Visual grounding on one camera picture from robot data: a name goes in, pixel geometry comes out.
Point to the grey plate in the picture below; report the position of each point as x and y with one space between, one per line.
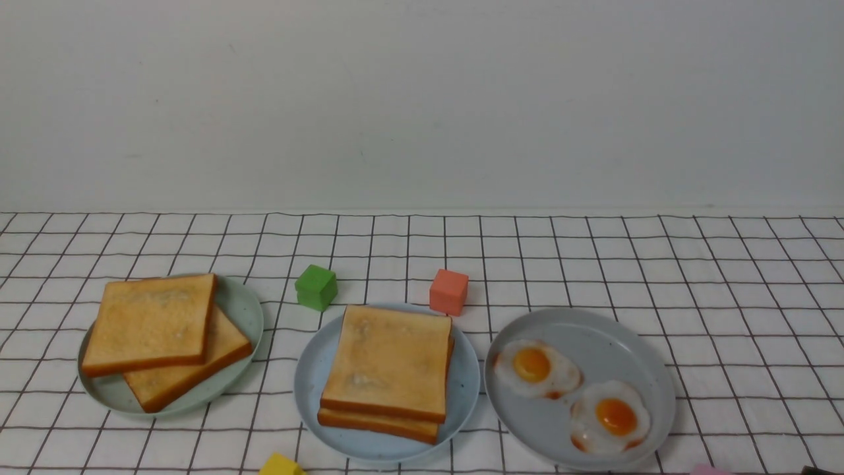
604 350

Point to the pale green plate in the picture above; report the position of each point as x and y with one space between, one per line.
242 307

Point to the orange cube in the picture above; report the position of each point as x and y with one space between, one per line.
448 292

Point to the light blue plate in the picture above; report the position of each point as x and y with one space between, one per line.
463 387

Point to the right fried egg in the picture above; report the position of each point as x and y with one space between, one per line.
609 418

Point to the yellow cube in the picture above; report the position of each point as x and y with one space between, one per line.
280 465

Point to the white grid tablecloth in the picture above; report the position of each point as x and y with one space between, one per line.
747 313

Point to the fried egg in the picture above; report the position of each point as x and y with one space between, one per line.
533 369
609 418

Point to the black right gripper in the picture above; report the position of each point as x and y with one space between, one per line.
812 470

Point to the pink block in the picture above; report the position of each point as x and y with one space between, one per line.
703 469

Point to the left fried egg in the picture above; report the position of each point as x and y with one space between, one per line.
533 369

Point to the green cube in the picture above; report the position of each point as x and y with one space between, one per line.
316 288

